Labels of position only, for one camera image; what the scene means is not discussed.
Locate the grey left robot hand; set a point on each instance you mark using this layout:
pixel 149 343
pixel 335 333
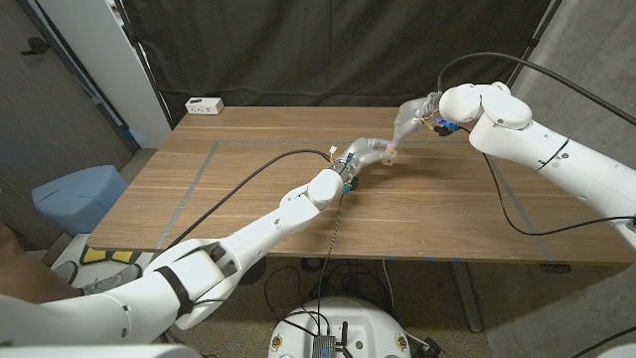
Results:
pixel 363 154

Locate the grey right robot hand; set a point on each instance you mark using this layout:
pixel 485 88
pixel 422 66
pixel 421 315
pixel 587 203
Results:
pixel 412 119

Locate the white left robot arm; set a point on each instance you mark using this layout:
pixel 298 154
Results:
pixel 258 243

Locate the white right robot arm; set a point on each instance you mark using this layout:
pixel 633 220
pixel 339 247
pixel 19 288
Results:
pixel 546 149

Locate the black backdrop curtain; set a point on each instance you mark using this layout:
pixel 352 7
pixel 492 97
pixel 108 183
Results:
pixel 328 50

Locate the white power strip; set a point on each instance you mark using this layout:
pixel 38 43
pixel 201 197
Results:
pixel 204 105

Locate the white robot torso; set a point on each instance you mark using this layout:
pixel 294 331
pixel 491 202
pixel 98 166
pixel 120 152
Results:
pixel 343 323

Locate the grey table leg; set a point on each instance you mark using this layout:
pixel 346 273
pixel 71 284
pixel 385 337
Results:
pixel 467 298

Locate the grey electronics box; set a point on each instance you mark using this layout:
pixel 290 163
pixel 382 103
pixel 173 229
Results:
pixel 324 346

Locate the black floor device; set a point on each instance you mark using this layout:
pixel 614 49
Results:
pixel 433 349

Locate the white cabinet panel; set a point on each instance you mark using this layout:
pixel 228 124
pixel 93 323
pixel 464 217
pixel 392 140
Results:
pixel 114 64

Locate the grey black sneaker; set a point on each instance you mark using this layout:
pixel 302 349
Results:
pixel 111 284
pixel 64 272

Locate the blue padded stool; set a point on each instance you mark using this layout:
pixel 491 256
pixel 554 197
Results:
pixel 79 196

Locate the yellow black floor object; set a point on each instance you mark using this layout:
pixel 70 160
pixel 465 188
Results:
pixel 94 255

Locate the person's bare leg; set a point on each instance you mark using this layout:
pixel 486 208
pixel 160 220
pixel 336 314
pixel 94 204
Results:
pixel 30 278

